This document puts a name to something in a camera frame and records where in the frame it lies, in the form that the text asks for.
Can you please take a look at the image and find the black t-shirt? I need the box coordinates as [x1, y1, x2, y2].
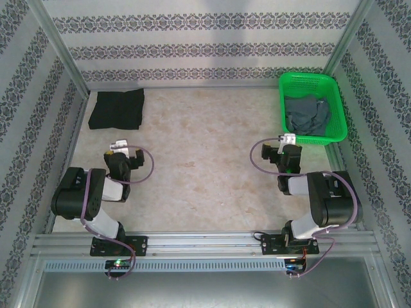
[87, 89, 146, 132]

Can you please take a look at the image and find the gray t-shirt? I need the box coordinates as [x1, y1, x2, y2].
[283, 96, 332, 137]

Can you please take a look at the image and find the green plastic basket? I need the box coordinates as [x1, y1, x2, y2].
[277, 72, 349, 147]

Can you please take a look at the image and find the gray metal shelf panel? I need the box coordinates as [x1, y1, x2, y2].
[30, 256, 394, 308]

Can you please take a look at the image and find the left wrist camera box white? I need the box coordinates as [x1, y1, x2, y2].
[109, 139, 130, 158]

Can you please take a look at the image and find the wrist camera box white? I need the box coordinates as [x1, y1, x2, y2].
[109, 139, 130, 158]
[277, 132, 297, 153]

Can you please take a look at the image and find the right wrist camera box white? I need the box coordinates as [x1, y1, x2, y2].
[277, 132, 297, 153]

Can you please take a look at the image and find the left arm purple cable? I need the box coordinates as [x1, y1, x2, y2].
[80, 146, 157, 282]

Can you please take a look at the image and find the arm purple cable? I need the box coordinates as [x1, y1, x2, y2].
[80, 146, 157, 282]
[250, 136, 361, 278]

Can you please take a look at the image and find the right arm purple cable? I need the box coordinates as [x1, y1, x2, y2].
[250, 136, 361, 278]

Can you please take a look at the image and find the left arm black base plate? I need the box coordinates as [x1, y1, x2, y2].
[91, 235, 150, 258]

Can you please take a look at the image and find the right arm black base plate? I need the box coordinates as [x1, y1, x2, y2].
[260, 232, 320, 257]

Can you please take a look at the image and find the aluminium frame cross bar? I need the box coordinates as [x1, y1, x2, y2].
[85, 83, 281, 93]

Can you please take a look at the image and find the aluminium mounting rail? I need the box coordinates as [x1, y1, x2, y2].
[30, 230, 377, 258]

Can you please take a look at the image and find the aluminium frame post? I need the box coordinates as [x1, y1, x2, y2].
[322, 0, 378, 80]
[29, 0, 91, 97]

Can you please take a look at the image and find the gray slotted cable duct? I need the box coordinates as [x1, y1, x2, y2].
[42, 259, 290, 272]

